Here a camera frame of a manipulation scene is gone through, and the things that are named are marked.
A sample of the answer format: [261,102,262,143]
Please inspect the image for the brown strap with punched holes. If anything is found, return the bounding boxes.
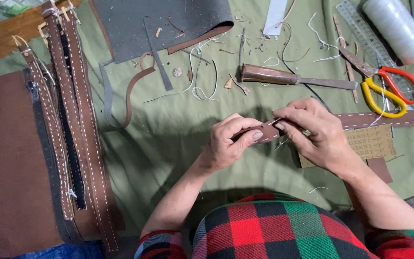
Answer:
[12,35,75,221]

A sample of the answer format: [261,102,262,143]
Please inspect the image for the blue cloth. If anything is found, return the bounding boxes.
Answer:
[0,240,104,259]

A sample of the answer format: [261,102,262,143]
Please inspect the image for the wooden handled metal awl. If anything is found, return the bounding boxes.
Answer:
[240,64,359,91]

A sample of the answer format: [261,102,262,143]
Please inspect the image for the thin brown leather sliver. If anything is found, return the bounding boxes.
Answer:
[332,13,359,104]

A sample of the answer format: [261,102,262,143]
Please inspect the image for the clear plastic ruler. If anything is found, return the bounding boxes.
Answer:
[335,0,414,108]

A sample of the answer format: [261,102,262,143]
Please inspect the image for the bent grey leather strip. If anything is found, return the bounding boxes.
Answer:
[98,59,122,129]

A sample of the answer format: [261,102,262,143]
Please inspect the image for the large brown leather sheet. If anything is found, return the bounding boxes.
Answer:
[0,70,65,258]

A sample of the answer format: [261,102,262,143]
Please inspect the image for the olive green cloth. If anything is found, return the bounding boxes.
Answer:
[0,0,414,238]

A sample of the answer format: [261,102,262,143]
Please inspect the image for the white thread loop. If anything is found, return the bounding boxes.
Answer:
[143,32,229,104]

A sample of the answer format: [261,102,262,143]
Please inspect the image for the red and yellow handled scissors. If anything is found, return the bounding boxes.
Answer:
[338,45,414,119]

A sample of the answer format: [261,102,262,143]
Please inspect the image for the black stitched strap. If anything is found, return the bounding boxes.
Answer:
[47,29,87,211]

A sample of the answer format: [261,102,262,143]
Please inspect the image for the pointed grey leather strip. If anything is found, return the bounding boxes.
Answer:
[143,16,174,92]

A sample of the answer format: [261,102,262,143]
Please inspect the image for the curved brown leather strip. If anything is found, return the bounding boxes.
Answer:
[122,66,156,130]

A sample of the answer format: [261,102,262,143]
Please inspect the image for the red green plaid shirt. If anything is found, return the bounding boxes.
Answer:
[134,192,414,259]

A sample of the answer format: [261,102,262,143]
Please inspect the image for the thin black cord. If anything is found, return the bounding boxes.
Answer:
[280,22,334,115]

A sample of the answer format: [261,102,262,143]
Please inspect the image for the brown wooden plank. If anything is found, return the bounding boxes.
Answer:
[0,0,82,71]

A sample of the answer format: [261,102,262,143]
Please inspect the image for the wide brown stitched strap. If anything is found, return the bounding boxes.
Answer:
[60,2,120,253]

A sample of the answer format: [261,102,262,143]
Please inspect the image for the small brown leather rectangle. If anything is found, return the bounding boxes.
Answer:
[367,157,394,184]

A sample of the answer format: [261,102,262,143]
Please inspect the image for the grey leather sheet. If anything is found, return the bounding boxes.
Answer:
[88,0,235,65]

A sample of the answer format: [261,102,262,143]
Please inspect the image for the person's right hand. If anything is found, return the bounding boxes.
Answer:
[272,97,359,177]

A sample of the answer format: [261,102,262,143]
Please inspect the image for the long brown stitched leather strap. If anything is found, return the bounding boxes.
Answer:
[231,108,414,145]

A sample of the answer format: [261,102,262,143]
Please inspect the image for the person's left hand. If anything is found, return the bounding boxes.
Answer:
[199,113,265,173]

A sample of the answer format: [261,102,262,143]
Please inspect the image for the dark grey leather edge strip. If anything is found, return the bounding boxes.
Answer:
[23,68,83,243]

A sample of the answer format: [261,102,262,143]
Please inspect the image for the tan sandpaper sheet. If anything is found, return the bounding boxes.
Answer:
[298,124,397,169]

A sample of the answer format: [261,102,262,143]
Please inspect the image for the white leather strip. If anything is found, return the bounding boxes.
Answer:
[262,0,289,37]

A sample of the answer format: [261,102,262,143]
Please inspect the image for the white thread spool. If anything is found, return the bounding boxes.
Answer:
[361,0,414,66]

